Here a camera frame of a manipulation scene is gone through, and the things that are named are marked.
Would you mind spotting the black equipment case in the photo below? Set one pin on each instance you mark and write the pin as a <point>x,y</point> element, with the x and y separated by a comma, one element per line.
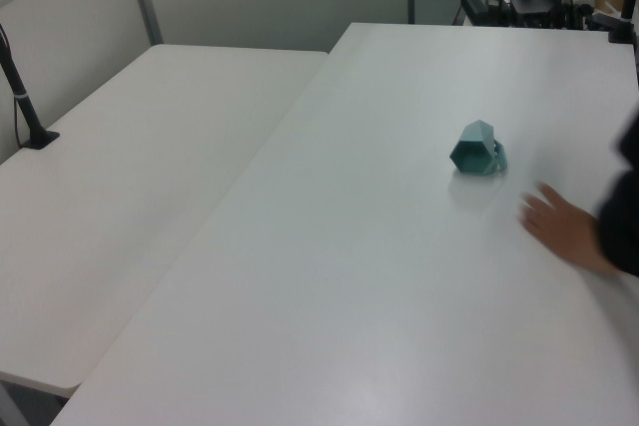
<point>476,4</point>

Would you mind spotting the teal faceted cup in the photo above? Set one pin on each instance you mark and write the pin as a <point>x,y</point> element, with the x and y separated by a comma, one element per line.
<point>471,156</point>

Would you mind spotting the black camera pole, white band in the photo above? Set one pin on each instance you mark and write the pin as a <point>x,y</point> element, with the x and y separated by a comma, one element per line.
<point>22,102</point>

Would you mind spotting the black flat device box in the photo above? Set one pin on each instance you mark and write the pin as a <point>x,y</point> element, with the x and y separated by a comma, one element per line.
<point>531,4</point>

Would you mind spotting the black sleeved forearm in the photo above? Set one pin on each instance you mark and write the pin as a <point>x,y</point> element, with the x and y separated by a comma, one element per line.
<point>624,216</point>

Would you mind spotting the person's hand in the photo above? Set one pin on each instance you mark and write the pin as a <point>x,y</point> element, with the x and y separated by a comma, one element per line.
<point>564,231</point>

